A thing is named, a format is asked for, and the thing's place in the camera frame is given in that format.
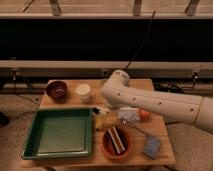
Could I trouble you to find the white handled brush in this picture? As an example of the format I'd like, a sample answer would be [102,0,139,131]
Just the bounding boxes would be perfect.
[92,107,109,115]

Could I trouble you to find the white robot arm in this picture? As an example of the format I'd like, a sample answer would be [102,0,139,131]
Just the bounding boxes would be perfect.
[101,70,213,134]

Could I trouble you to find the green plastic tray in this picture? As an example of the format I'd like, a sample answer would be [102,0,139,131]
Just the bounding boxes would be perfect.
[22,108,93,160]

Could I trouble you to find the white paper cup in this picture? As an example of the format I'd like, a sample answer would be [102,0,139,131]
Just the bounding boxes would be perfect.
[76,83,91,102]

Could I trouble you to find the clear plastic bag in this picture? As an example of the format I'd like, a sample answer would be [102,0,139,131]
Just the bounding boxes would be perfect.
[117,108,141,122]

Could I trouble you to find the striped block in bowl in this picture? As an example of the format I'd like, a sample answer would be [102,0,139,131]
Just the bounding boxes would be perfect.
[107,127,126,154]

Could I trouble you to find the dark red bowl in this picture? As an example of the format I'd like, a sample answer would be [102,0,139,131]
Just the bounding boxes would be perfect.
[46,81,67,101]

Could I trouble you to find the wooden table board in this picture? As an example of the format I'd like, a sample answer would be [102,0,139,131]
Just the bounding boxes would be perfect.
[21,79,176,168]

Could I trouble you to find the orange bowl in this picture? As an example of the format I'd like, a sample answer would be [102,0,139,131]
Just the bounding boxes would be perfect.
[102,126,132,161]

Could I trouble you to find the blue sponge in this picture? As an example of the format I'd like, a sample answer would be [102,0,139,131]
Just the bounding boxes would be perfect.
[143,136,161,159]

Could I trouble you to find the black power cable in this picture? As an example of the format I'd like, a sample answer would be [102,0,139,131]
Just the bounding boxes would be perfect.
[119,10,157,75]

